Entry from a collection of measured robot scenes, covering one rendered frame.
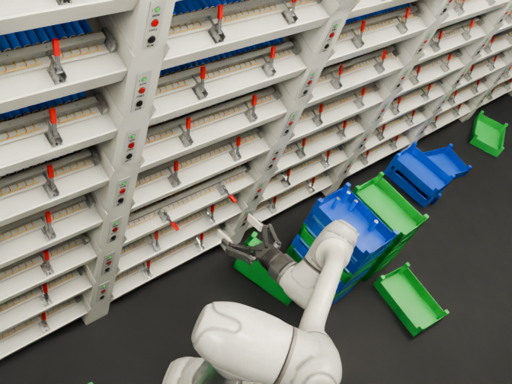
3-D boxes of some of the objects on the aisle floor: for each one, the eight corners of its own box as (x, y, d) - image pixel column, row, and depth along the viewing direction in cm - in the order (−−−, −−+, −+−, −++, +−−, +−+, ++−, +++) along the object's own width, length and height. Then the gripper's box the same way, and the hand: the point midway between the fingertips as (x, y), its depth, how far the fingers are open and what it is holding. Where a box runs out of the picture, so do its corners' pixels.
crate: (440, 320, 274) (449, 312, 268) (413, 337, 263) (422, 329, 257) (400, 270, 287) (408, 261, 281) (372, 284, 276) (379, 276, 270)
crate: (287, 306, 254) (303, 283, 239) (232, 267, 259) (244, 241, 244) (296, 294, 259) (312, 270, 245) (241, 256, 264) (254, 230, 249)
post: (107, 314, 227) (205, -136, 103) (86, 325, 222) (161, -135, 98) (81, 276, 234) (143, -188, 111) (59, 286, 229) (100, -190, 105)
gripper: (246, 288, 179) (203, 247, 189) (301, 255, 193) (257, 218, 204) (249, 272, 174) (205, 230, 185) (305, 239, 189) (261, 203, 199)
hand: (235, 226), depth 194 cm, fingers open, 13 cm apart
